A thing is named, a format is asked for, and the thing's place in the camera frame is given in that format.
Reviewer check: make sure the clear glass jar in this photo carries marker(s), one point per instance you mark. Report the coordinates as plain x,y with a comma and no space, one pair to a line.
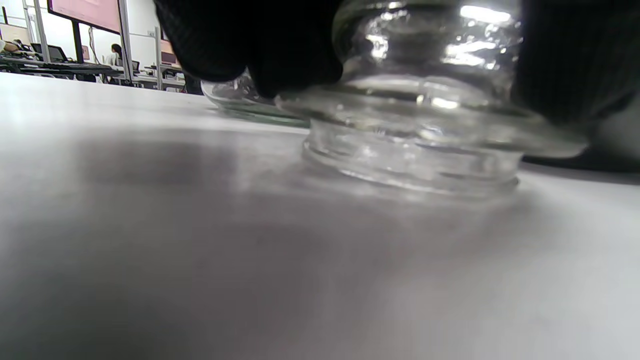
235,97

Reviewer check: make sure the person's left hand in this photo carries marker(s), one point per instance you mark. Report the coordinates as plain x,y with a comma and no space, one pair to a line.
250,35

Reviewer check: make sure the clear glass jar lid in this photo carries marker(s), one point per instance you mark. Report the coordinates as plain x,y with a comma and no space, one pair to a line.
415,130

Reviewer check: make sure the computer monitor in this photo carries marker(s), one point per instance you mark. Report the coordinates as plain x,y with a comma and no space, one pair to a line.
90,12

